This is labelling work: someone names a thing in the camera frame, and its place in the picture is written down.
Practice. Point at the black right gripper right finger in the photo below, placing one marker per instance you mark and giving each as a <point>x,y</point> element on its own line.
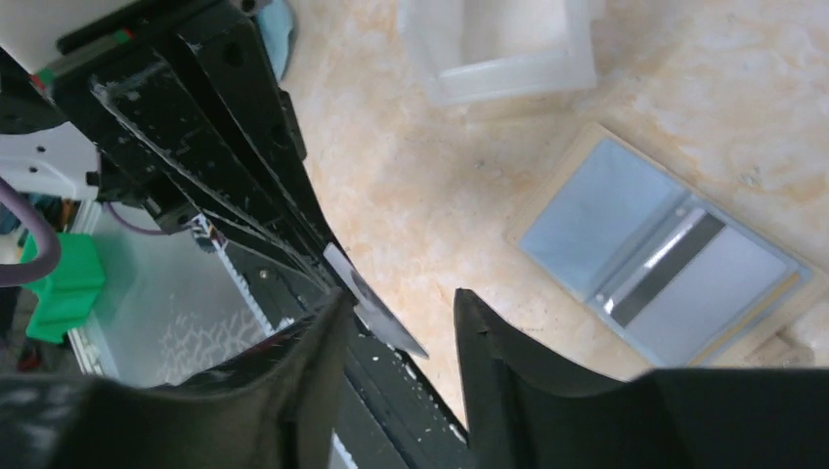
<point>529,407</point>

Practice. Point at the thin credit card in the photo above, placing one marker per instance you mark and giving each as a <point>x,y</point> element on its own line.
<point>371,310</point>

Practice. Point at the light blue cloth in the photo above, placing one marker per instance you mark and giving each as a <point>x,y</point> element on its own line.
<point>276,25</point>

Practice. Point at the white plastic card box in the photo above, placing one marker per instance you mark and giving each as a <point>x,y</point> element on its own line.
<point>467,51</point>

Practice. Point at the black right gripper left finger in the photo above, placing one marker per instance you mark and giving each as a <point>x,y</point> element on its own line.
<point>272,406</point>

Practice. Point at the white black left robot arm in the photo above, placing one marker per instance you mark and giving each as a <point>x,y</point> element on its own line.
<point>45,162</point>

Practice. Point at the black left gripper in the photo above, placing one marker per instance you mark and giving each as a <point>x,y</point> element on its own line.
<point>103,87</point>

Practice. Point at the green plastic block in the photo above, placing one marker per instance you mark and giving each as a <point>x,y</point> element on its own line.
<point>66,296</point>

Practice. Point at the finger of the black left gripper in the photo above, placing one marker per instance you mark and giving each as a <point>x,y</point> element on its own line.
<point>234,83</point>

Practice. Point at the aluminium frame rail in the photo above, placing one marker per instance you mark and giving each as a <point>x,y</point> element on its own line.
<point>170,311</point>

